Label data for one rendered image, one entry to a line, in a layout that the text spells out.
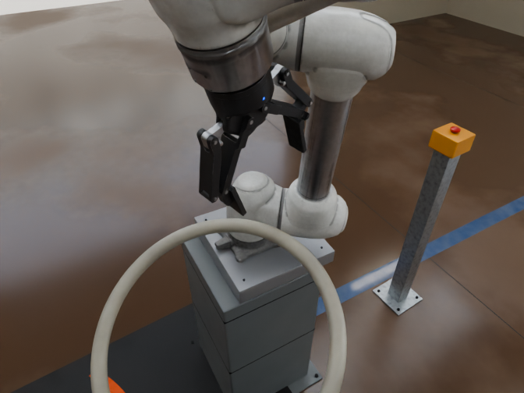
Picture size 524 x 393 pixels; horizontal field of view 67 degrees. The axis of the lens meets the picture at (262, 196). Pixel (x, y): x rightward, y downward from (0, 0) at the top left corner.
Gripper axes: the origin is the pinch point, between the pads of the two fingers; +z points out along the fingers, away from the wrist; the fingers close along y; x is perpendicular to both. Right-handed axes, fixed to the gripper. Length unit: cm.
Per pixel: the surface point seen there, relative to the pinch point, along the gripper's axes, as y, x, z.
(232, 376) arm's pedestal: 33, -17, 116
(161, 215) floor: 0, -149, 183
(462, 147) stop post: -92, 2, 92
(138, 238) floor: 22, -141, 174
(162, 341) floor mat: 50, -67, 153
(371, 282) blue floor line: -53, -9, 190
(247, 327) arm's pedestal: 17, -17, 92
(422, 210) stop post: -76, -1, 125
